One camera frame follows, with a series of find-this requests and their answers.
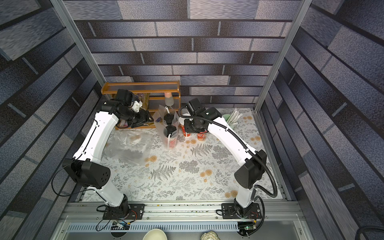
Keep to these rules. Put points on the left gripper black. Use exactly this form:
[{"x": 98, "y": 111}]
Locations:
[{"x": 145, "y": 118}]

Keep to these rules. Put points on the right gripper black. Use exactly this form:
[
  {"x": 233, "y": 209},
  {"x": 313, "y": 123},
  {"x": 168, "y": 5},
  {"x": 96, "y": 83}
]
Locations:
[{"x": 193, "y": 128}]

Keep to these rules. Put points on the red cup white lid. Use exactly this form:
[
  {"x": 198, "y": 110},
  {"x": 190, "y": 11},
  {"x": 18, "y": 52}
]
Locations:
[
  {"x": 202, "y": 136},
  {"x": 182, "y": 124}
]

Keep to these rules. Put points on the red cup black lid front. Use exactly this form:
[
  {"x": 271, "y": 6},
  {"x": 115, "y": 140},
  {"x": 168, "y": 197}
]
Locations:
[{"x": 171, "y": 134}]

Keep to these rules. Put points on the red cup black lid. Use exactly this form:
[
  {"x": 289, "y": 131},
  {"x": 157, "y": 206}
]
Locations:
[
  {"x": 171, "y": 134},
  {"x": 168, "y": 119}
]

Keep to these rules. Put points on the clear plastic carrier bag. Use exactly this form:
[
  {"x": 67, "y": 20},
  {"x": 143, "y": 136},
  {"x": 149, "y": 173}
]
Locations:
[{"x": 159, "y": 121}]

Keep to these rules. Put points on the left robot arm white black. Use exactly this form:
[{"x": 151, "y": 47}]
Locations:
[{"x": 85, "y": 166}]

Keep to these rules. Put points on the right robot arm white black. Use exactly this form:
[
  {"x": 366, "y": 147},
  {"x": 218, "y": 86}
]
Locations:
[{"x": 250, "y": 171}]

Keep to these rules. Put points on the red snack bag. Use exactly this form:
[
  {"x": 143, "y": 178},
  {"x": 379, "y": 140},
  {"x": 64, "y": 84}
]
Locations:
[{"x": 141, "y": 97}]

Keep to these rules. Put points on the orange two-tier shelf rack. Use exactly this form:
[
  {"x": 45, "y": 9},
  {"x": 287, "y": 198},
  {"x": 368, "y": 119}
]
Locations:
[{"x": 153, "y": 93}]

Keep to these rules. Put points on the green straw holder cup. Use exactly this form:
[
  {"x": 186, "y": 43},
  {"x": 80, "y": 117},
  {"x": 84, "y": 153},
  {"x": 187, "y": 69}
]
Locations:
[{"x": 226, "y": 117}]

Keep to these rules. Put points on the small pink white bottle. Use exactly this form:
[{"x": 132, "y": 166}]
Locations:
[{"x": 169, "y": 100}]

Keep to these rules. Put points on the white wrapped straws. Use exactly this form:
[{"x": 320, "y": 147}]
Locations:
[{"x": 234, "y": 117}]

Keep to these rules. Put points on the patterned round object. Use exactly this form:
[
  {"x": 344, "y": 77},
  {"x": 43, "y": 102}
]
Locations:
[{"x": 210, "y": 236}]

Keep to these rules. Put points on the white bowl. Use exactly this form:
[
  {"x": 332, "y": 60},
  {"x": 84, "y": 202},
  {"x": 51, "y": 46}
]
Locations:
[{"x": 155, "y": 234}]

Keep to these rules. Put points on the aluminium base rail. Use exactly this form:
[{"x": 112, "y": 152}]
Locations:
[{"x": 182, "y": 217}]

